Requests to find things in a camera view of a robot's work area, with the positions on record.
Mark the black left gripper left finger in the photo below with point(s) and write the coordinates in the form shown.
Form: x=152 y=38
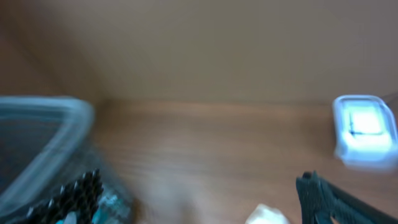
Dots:
x=79 y=198

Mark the white snack pouch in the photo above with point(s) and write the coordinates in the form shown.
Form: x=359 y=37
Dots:
x=263 y=214

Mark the teal Listerine mouthwash bottle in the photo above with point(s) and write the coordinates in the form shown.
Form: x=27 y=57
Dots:
x=113 y=208

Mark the white barcode scanner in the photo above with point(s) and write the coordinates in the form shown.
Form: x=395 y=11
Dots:
x=366 y=133

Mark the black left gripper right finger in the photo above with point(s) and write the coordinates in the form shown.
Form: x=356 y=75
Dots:
x=322 y=202

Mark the grey plastic mesh basket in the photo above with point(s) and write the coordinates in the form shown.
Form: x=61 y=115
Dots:
x=45 y=144

